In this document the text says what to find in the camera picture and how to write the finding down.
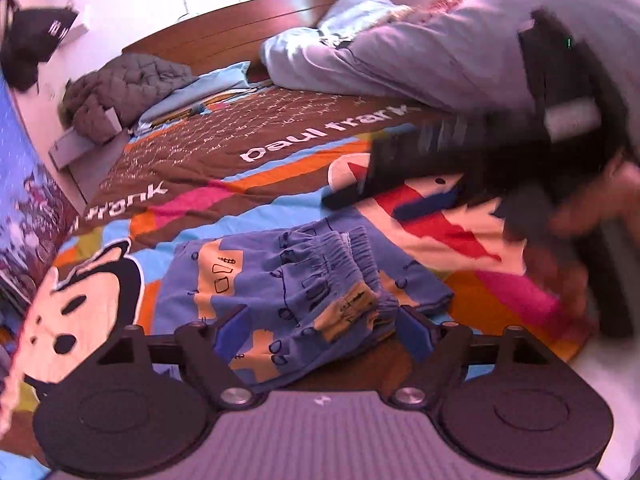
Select blue patterned curtain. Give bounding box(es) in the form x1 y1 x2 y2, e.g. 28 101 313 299
0 72 83 316

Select colourful cartoon bed sheet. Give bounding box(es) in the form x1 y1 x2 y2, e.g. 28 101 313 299
0 80 601 466

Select pale grey duvet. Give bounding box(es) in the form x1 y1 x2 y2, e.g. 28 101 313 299
260 0 640 113

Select wooden headboard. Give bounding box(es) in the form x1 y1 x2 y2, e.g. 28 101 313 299
121 0 345 81

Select person's right hand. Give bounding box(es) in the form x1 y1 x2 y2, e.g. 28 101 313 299
522 190 598 333

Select blue printed pants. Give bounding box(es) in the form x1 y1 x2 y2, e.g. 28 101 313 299
160 217 455 395

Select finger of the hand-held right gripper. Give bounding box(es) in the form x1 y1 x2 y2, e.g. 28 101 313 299
320 117 466 211

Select brown quilted jacket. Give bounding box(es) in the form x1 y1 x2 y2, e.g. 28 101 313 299
59 52 200 145

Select grey box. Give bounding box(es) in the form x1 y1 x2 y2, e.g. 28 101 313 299
49 109 125 172

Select black bag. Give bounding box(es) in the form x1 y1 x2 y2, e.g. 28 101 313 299
0 6 78 93

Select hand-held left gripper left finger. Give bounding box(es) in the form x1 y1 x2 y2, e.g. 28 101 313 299
97 305 261 408

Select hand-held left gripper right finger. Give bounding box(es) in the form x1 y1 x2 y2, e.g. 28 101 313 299
391 305 553 408

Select light blue pillow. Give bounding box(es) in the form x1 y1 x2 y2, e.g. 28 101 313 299
134 61 252 133

